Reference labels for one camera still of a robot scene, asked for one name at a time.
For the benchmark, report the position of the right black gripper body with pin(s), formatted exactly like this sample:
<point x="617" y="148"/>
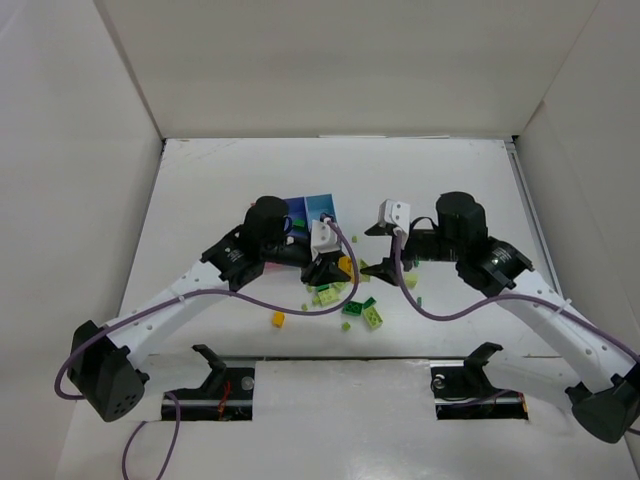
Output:
<point x="396" y="253"/>

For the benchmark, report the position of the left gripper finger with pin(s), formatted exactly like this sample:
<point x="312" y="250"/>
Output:
<point x="322" y="271"/>
<point x="337" y="274"/>

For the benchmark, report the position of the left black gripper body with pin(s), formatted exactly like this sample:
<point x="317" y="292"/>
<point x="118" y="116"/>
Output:
<point x="310" y="262"/>

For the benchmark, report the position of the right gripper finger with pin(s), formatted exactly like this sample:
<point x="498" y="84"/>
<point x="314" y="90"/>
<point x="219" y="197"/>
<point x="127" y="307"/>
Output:
<point x="384" y="271"/>
<point x="382" y="229"/>

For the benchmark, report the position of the dark green 2x2 lego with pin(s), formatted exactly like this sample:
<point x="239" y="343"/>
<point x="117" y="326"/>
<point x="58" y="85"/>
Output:
<point x="352" y="309"/>

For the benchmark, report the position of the lime 2x2 lego brick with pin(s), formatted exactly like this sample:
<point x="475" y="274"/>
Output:
<point x="372" y="318"/>

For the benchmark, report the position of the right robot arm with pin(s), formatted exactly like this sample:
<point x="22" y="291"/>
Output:
<point x="597" y="380"/>

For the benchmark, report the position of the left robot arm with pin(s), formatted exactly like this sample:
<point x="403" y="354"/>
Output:
<point x="114" y="366"/>

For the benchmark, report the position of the lime rounded lego brick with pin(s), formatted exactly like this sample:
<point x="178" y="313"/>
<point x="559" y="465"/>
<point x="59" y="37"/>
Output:
<point x="328" y="294"/>

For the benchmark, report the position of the pale lime lego cube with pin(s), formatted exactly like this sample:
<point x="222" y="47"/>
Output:
<point x="410" y="280"/>

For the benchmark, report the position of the small dark green slope lego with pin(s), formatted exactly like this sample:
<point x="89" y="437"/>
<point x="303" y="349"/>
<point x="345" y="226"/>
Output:
<point x="369" y="302"/>

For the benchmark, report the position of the purple container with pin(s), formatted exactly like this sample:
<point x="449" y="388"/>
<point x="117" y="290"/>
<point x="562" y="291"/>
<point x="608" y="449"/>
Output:
<point x="296" y="210"/>

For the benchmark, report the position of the light blue container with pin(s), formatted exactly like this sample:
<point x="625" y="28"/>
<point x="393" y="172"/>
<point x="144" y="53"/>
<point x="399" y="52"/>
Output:
<point x="318" y="205"/>

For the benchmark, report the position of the small yellow lego brick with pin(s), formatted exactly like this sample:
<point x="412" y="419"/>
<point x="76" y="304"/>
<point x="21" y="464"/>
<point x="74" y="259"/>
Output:
<point x="278" y="319"/>

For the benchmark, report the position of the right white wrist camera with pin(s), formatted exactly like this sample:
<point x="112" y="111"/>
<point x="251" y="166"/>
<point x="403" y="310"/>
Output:
<point x="394" y="214"/>

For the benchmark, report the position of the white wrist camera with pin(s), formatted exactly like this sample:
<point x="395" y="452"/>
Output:
<point x="394" y="214"/>
<point x="323" y="238"/>

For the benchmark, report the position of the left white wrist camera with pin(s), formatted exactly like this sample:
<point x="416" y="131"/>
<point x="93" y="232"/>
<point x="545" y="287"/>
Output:
<point x="323" y="238"/>

